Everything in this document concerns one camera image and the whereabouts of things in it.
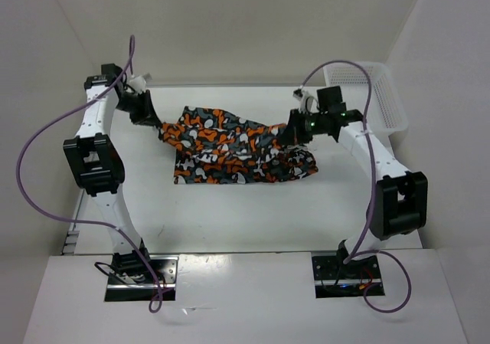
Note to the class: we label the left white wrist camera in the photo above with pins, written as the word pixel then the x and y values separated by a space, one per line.
pixel 139 83

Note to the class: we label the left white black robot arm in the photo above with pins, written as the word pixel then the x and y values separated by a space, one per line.
pixel 98 168

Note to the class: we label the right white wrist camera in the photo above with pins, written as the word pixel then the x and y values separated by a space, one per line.
pixel 305 99

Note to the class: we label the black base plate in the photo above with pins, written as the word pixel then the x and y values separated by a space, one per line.
pixel 333 279
pixel 122 288

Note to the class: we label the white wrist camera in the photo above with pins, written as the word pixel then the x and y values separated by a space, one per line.
pixel 305 99
pixel 139 83

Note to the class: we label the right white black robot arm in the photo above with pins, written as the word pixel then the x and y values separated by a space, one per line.
pixel 398 201

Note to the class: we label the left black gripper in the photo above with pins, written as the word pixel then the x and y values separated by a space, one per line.
pixel 147 115

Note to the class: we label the white perforated plastic basket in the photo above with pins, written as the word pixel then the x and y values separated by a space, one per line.
pixel 385 113

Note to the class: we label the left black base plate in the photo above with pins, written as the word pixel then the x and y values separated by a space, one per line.
pixel 122 288

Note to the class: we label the orange black camouflage shorts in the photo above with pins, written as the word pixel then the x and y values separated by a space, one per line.
pixel 218 147

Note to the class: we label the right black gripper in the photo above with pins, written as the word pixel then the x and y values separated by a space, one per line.
pixel 294 133

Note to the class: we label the aluminium table edge rail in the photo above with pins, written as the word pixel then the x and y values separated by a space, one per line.
pixel 71 238

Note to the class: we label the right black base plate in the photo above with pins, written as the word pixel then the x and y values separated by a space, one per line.
pixel 333 279

